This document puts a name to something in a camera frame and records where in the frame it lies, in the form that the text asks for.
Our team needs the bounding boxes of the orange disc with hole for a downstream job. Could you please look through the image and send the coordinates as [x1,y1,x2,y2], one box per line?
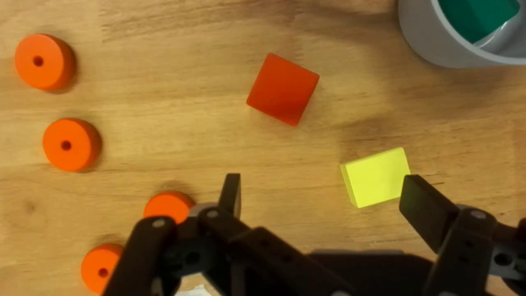
[41,116,103,174]
[13,32,78,93]
[141,188,197,225]
[78,241,124,296]

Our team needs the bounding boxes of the yellow block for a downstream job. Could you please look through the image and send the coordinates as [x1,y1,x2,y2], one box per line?
[338,146,412,210]

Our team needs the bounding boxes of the grey plastic measuring cup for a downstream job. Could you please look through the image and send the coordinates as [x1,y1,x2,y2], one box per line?
[396,0,526,70]

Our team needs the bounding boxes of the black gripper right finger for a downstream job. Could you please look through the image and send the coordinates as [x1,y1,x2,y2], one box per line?
[397,172,526,296]

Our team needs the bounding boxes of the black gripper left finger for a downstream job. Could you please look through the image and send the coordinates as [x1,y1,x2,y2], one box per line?
[100,172,358,296]

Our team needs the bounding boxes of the green block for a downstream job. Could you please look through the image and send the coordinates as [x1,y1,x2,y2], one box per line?
[437,0,522,45]

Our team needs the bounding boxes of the orange block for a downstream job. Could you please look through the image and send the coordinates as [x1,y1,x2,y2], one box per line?
[244,50,322,128]

